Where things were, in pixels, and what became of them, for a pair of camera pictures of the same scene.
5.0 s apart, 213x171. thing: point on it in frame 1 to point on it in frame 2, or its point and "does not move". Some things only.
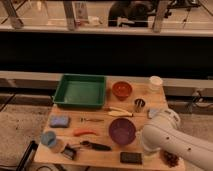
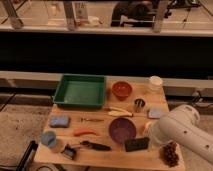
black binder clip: (69, 152) does not move
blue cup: (49, 139) does not move
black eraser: (131, 157) to (136, 144)
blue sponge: (59, 121) does not move
